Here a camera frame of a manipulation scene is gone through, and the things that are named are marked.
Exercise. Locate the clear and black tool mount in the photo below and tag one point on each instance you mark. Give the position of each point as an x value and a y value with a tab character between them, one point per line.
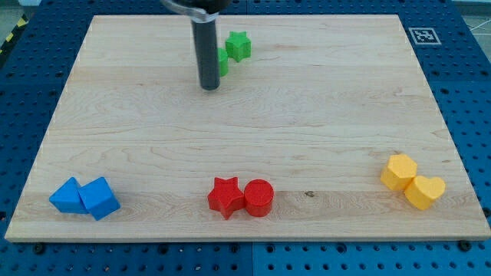
197	10

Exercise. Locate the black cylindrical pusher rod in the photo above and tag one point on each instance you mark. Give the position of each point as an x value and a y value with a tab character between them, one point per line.
205	42

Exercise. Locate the blue cube block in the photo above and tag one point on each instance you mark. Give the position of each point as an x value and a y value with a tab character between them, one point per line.
98	198

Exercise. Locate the blue triangle block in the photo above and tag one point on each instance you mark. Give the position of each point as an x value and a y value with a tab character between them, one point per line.
66	199

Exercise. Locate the green cylinder block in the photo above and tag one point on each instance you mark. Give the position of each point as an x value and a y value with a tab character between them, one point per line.
223	60

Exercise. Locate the green star block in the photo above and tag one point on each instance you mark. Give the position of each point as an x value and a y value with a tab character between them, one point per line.
238	45

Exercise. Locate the wooden board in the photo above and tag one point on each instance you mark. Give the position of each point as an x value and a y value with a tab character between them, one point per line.
317	110

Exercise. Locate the red star block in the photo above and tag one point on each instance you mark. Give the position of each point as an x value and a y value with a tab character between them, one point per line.
226	196

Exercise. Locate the red cylinder block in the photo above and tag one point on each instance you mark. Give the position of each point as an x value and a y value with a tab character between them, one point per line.
259	195

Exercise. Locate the white fiducial marker tag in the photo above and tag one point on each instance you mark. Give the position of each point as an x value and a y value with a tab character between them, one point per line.
424	36

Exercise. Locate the yellow hexagon block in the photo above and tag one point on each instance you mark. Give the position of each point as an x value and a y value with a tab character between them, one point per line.
398	172

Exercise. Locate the yellow heart block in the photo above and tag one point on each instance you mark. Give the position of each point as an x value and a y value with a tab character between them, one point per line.
422	192

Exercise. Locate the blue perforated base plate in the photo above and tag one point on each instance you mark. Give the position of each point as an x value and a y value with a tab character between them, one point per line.
35	72

